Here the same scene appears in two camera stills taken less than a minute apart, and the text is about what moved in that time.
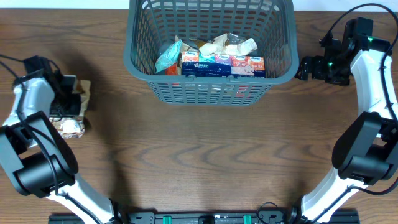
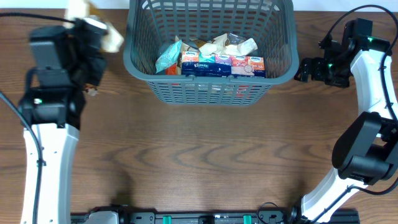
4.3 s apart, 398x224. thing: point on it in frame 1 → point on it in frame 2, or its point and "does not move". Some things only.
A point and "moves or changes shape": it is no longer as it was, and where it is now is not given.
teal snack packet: [168, 58] does not move
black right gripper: [316, 61] does not move
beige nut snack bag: [73, 127] moves or changes shape
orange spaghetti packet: [171, 70] does not move
